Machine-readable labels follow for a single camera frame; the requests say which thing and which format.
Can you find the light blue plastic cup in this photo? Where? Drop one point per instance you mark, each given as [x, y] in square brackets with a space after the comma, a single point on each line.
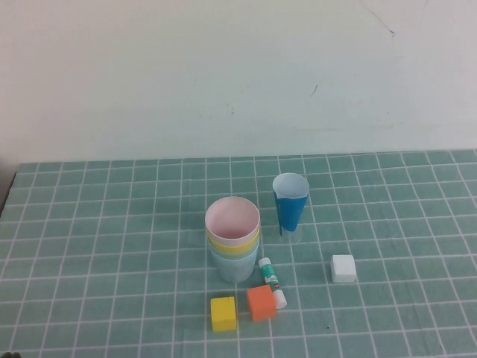
[234, 270]

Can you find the white cube block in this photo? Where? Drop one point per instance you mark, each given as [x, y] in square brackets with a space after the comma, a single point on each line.
[343, 268]

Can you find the teal checkered tablecloth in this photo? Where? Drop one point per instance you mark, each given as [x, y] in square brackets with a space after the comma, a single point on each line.
[112, 261]

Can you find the yellow plastic cup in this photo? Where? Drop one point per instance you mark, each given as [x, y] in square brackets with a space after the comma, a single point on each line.
[231, 249]

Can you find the large yellow cube block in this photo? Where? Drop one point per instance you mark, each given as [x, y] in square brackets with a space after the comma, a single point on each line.
[223, 313]

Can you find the blue paper cone cup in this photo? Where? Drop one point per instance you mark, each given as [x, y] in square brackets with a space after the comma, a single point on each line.
[290, 212]

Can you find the green plastic cup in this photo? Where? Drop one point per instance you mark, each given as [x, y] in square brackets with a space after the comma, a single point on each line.
[233, 257]

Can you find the clear cone holder base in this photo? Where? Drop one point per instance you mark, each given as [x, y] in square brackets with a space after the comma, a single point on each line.
[297, 235]

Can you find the orange cube block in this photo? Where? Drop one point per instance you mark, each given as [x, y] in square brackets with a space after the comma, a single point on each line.
[261, 302]

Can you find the pink plastic cup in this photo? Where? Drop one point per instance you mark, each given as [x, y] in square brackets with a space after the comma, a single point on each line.
[231, 220]

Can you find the white green glue stick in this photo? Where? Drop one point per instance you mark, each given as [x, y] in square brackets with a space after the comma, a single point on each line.
[270, 276]

